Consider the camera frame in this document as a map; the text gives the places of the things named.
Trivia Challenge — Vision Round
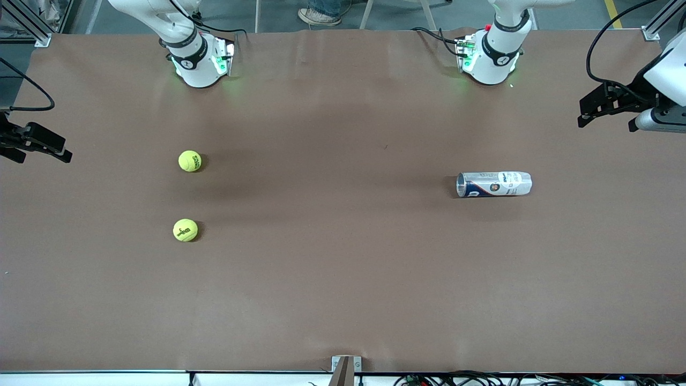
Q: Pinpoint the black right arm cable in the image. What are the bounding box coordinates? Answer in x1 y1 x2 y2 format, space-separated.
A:
0 56 56 113

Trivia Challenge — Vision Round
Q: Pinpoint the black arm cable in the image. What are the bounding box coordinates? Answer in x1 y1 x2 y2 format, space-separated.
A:
0 56 56 113
585 0 666 103

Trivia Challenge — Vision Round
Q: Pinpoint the metal table edge bracket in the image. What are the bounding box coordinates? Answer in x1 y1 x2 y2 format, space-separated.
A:
331 355 363 386

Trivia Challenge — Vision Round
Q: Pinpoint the grey sneaker shoe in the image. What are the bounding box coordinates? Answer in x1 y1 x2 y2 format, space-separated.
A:
297 6 342 27

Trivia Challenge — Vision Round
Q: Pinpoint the black left base cable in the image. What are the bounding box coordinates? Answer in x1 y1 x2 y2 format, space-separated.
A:
411 26 461 57

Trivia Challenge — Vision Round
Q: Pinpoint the black right base cable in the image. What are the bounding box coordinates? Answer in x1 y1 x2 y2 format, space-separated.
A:
190 11 249 39

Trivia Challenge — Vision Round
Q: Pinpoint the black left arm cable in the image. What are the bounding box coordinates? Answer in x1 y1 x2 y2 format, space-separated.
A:
585 0 666 103

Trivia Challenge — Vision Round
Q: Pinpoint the white table edge rail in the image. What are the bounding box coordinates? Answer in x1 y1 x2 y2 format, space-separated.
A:
0 369 686 386

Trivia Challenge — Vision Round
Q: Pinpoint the aluminium frame post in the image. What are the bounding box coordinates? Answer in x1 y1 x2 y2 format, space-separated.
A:
0 0 53 48
642 0 686 41

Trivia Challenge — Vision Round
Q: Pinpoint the paper table cover sheet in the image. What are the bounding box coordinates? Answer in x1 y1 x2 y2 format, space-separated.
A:
0 28 686 375

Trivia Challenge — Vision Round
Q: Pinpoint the black base cable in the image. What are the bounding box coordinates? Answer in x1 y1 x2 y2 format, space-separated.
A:
190 11 249 39
411 26 461 57

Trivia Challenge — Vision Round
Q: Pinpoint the clear tennis ball can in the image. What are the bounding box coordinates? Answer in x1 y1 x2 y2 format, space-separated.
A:
456 171 533 198

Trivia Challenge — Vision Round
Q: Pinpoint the yellow tennis ball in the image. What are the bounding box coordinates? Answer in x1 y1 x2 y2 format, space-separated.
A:
173 218 199 243
178 150 203 173

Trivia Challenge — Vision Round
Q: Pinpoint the black cable bundle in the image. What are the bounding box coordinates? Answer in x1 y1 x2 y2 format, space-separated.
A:
393 370 686 386

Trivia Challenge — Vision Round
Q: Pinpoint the blue jeans leg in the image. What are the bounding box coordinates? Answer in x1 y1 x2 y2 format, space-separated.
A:
308 0 344 17

